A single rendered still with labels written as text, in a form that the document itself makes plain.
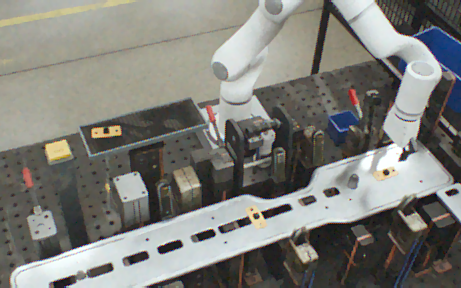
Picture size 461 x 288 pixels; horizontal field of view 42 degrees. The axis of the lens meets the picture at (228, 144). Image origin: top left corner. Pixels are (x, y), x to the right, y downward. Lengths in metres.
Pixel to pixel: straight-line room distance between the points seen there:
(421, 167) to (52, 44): 2.76
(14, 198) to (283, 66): 2.17
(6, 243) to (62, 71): 1.90
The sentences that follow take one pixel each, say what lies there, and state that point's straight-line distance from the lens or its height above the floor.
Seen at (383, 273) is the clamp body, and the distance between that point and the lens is 2.09.
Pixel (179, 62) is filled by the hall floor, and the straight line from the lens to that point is 3.95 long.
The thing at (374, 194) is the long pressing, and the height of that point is 1.00.
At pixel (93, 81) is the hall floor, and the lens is 3.84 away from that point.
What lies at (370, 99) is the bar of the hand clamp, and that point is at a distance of 1.97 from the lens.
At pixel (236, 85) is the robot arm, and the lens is 2.16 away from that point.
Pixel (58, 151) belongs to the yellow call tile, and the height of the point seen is 1.16.
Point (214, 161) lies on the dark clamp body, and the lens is 1.86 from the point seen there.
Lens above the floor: 2.45
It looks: 46 degrees down
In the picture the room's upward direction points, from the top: 4 degrees clockwise
